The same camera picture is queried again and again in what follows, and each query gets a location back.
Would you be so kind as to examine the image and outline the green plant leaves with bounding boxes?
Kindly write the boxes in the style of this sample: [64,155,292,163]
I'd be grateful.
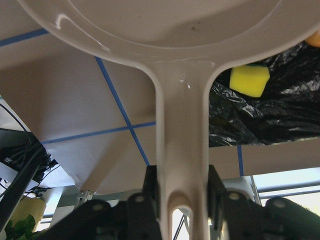
[4,214,36,240]

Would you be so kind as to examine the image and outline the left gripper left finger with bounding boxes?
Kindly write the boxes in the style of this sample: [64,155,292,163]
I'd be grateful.
[38,165,162,240]

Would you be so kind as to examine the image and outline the beige plastic dustpan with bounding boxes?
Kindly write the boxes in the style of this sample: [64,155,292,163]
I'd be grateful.
[20,0,320,240]

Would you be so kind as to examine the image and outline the black trash bag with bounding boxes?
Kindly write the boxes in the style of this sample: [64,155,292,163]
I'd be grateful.
[208,42,320,147]

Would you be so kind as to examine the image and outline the yellow green sponge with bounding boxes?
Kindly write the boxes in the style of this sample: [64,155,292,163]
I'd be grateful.
[229,65,270,98]

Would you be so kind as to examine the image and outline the orange yellow toy potato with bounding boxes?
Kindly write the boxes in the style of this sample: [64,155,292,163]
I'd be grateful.
[304,30,320,48]

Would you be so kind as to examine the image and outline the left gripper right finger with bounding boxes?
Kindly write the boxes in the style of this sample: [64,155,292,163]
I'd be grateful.
[207,165,320,240]

